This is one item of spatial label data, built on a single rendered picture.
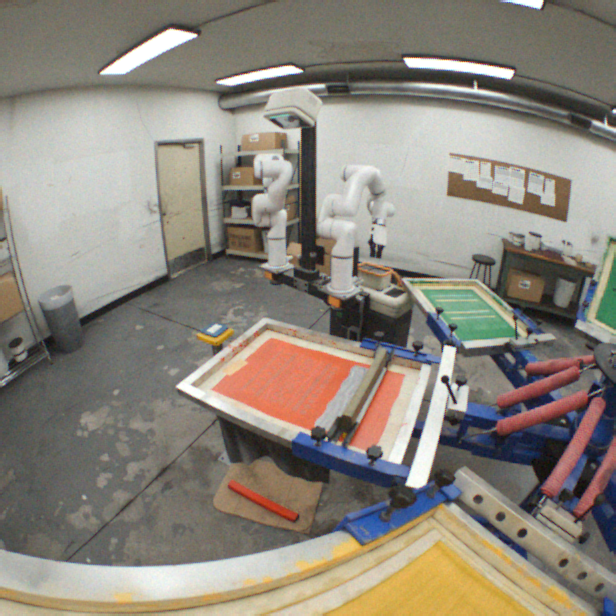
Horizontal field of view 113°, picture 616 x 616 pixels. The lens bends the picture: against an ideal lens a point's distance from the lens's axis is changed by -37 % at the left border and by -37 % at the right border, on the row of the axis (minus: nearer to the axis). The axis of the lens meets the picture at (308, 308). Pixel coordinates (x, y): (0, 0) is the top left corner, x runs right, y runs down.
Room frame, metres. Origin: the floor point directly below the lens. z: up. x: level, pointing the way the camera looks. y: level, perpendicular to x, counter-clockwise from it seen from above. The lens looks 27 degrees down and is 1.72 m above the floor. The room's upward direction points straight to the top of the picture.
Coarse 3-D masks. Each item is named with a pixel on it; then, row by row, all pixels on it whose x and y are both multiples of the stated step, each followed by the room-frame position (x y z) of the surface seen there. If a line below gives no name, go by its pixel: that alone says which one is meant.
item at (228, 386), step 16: (240, 368) 0.98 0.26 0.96; (256, 368) 0.99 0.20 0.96; (224, 384) 0.88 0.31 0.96; (240, 384) 0.89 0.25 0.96; (240, 400) 0.80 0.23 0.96; (256, 400) 0.81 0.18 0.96; (320, 400) 0.81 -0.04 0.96; (272, 416) 0.73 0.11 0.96; (288, 416) 0.73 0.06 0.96; (304, 416) 0.73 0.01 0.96; (368, 416) 0.73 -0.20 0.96; (384, 416) 0.72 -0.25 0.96; (368, 432) 0.66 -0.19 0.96
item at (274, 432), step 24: (240, 336) 1.16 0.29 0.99; (312, 336) 1.18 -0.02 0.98; (216, 360) 0.98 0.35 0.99; (408, 360) 0.99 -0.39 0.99; (192, 384) 0.84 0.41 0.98; (216, 408) 0.73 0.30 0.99; (408, 408) 0.72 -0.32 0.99; (264, 432) 0.64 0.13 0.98; (288, 432) 0.63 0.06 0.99; (408, 432) 0.61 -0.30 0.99
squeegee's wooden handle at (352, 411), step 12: (384, 348) 0.97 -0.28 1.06; (384, 360) 0.93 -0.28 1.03; (372, 372) 0.83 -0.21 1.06; (360, 384) 0.77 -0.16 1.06; (372, 384) 0.80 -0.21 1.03; (360, 396) 0.71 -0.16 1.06; (348, 408) 0.66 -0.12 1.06; (360, 408) 0.70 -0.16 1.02; (348, 420) 0.63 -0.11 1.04; (348, 432) 0.63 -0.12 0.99
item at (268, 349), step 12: (264, 348) 1.13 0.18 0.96; (276, 348) 1.13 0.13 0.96; (288, 348) 1.13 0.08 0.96; (300, 348) 1.13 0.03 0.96; (252, 360) 1.04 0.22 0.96; (264, 360) 1.04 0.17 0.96; (324, 360) 1.04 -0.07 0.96; (336, 360) 1.04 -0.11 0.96; (348, 360) 1.04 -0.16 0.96; (348, 372) 0.96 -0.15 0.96; (336, 384) 0.89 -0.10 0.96; (384, 384) 0.89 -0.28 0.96; (396, 384) 0.88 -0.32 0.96; (384, 396) 0.82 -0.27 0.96; (396, 396) 0.82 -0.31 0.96
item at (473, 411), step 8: (472, 408) 0.64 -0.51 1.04; (480, 408) 0.63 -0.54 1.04; (488, 408) 0.63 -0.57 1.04; (448, 416) 0.64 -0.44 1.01; (464, 416) 0.62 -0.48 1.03; (472, 416) 0.61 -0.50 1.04; (480, 416) 0.60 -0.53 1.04; (488, 416) 0.59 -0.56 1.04; (472, 424) 0.60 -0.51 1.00; (480, 424) 0.59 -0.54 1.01; (488, 424) 0.58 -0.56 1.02
